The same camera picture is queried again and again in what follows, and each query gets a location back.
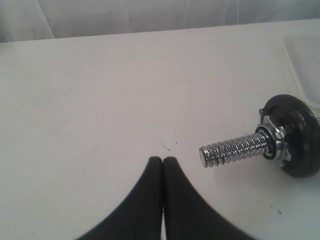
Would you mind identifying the chrome spin-lock collar nut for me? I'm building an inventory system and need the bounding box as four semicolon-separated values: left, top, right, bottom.
256;115;292;168

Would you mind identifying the black weight plate end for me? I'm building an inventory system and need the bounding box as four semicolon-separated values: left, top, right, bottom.
262;94;320;178

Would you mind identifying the chrome threaded dumbbell bar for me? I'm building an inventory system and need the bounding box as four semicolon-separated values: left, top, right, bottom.
199;132;272;168

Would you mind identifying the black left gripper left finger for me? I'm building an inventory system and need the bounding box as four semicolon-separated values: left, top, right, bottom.
80;156;163;240

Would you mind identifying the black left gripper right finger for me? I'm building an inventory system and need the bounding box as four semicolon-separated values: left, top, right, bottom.
162;156;252;240

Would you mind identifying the white rectangular tray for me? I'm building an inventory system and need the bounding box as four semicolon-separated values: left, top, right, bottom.
283;36;320;110

